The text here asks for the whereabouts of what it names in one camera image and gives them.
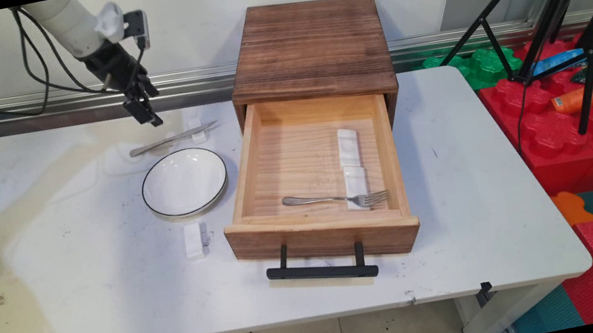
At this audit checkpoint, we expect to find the blue packet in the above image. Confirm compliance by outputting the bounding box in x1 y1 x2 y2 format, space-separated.
528 47 589 78

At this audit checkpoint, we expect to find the black drawer handle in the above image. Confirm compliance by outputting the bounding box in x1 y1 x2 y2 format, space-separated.
262 229 380 295

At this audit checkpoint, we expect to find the white printed camera mount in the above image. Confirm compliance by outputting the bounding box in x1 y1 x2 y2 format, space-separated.
90 0 130 47

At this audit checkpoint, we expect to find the white bowl with black rim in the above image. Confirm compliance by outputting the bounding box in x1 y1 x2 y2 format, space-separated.
136 142 234 224

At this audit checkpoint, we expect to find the metal wall rail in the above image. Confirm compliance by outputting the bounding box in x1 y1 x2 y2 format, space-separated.
0 0 593 140

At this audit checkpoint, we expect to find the large red foam block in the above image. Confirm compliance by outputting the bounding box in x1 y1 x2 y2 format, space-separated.
471 30 593 208

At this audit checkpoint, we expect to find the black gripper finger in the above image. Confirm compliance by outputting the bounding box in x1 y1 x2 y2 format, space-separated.
133 73 166 130
121 93 155 130

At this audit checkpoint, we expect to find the dark brown wooden cabinet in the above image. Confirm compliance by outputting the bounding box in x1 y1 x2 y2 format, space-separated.
218 0 406 153

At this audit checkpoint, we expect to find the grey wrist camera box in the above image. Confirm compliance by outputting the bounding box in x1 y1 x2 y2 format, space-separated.
121 8 153 54

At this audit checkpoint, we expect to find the light wooden drawer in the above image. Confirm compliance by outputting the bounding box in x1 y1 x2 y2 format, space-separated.
203 79 425 283

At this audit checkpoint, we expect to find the black table edge clip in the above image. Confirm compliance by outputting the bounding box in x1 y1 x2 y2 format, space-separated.
474 280 496 308

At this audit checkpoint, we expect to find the orange plastic bottle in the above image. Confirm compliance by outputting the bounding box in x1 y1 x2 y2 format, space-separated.
549 83 593 118

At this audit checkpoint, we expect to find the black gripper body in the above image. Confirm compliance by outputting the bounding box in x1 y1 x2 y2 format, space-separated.
74 33 152 102

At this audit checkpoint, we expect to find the silver metal knife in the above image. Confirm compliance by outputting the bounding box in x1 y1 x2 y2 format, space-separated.
127 120 222 158

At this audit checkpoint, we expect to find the white ceramic cutlery rest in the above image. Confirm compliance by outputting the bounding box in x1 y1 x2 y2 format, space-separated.
181 221 210 260
334 126 364 170
341 164 373 213
187 117 208 146

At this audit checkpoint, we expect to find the orange foam piece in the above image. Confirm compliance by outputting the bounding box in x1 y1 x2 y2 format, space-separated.
549 186 593 230

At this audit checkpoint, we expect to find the green foam block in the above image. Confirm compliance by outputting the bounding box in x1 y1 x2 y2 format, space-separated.
420 42 527 99

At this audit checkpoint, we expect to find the white table leg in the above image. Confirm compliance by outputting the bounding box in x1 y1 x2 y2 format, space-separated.
454 279 571 333

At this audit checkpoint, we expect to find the silver metal fork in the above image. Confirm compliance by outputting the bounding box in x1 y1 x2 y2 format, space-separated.
281 180 390 221

